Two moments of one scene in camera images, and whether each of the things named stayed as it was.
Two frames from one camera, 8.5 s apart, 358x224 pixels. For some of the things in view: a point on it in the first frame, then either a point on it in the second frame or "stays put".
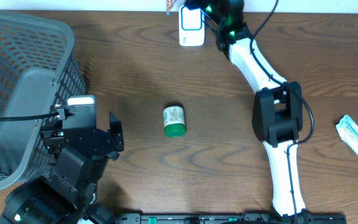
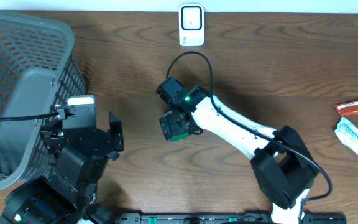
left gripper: (116, 133) stays put
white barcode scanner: (191, 27) stays put
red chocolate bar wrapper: (169, 4) → (357, 107)
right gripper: (193, 4) → (170, 127)
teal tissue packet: (354, 136) stays put
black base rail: (227, 218) stays put
